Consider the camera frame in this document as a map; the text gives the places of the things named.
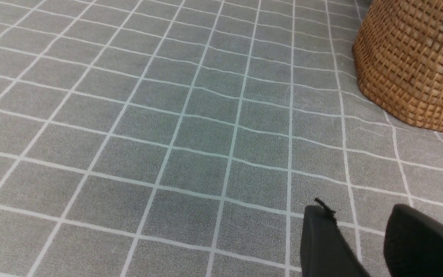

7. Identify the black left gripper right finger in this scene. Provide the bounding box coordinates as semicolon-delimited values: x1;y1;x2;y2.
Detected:
383;204;443;277

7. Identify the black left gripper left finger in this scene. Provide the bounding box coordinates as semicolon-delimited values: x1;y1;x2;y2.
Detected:
300;198;369;277

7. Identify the woven wicker basket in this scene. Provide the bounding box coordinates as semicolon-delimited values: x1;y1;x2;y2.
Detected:
352;0;443;133

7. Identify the grey grid tablecloth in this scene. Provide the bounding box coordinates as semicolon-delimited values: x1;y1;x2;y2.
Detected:
0;0;443;277

